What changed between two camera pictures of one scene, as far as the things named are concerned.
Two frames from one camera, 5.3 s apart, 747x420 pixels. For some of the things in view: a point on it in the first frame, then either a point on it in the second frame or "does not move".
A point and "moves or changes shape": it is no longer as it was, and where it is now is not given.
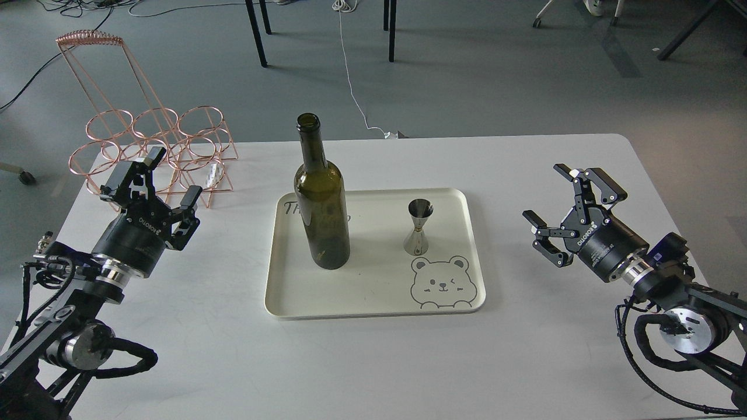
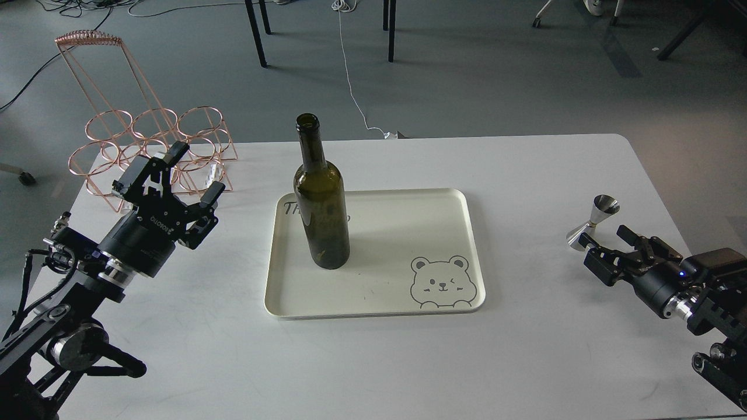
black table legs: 262,57 does not move
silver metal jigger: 416,243 moves or changes shape
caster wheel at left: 25,177 does not move
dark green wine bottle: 322,191 does not move
